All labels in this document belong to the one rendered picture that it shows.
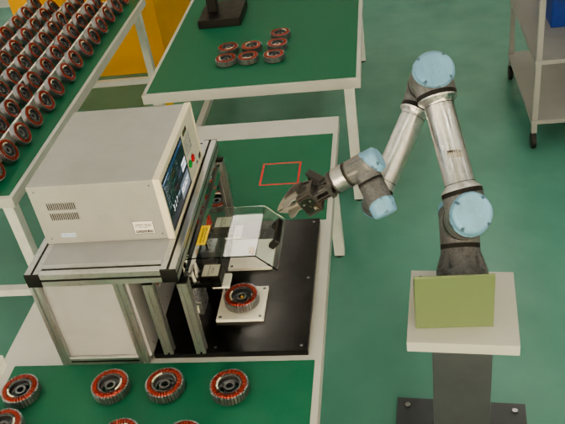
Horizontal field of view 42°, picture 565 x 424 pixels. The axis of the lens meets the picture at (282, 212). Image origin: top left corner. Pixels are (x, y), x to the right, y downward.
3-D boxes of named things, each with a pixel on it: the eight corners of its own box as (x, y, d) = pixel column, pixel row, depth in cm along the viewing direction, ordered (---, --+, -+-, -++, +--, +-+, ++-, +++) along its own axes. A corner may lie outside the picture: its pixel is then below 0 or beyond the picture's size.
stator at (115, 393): (87, 403, 215) (83, 394, 213) (103, 373, 224) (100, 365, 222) (121, 408, 212) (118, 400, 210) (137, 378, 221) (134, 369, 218)
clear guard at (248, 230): (285, 219, 231) (282, 204, 228) (277, 270, 212) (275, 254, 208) (184, 225, 236) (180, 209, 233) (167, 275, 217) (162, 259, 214)
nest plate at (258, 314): (269, 288, 242) (268, 285, 241) (263, 320, 230) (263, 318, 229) (224, 289, 244) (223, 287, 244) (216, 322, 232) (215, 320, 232)
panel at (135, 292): (194, 222, 277) (176, 154, 259) (153, 356, 224) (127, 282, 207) (191, 223, 277) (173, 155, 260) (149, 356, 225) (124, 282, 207)
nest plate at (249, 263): (277, 241, 261) (276, 238, 260) (271, 269, 249) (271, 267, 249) (234, 243, 264) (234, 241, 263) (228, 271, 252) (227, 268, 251)
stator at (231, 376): (253, 376, 215) (250, 368, 213) (246, 407, 206) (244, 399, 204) (215, 375, 217) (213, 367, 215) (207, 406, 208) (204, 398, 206)
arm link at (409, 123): (412, 71, 236) (351, 211, 230) (416, 59, 225) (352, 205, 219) (446, 85, 235) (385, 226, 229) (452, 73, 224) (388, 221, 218)
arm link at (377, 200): (396, 213, 218) (380, 179, 220) (400, 207, 207) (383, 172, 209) (372, 224, 218) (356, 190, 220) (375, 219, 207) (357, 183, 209)
